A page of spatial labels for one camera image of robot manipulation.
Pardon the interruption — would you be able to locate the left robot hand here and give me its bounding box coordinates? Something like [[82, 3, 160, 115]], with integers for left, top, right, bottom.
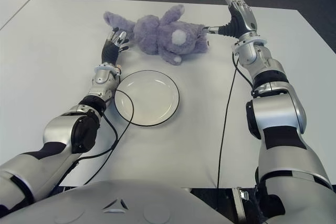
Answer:
[[101, 27, 130, 65]]

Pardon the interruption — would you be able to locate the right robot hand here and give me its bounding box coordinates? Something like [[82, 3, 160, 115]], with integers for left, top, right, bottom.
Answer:
[[204, 0, 258, 39]]

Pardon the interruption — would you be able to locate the purple plush bunny doll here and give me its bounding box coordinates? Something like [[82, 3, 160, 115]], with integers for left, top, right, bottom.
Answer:
[[102, 4, 211, 65]]

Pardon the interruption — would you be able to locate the white plate black rim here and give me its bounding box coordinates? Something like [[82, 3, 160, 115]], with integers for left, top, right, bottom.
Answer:
[[113, 70, 181, 127]]

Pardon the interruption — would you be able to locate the grey robot torso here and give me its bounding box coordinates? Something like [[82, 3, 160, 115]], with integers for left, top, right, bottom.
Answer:
[[0, 180, 247, 224]]

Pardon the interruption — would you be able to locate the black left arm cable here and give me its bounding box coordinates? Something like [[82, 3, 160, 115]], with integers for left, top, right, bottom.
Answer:
[[54, 90, 135, 189]]

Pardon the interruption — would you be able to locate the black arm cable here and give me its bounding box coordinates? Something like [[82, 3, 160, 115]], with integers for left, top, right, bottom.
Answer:
[[217, 50, 254, 188], [54, 90, 135, 189]]

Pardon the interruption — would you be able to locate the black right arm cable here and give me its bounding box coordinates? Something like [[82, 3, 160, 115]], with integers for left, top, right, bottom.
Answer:
[[217, 50, 254, 188]]

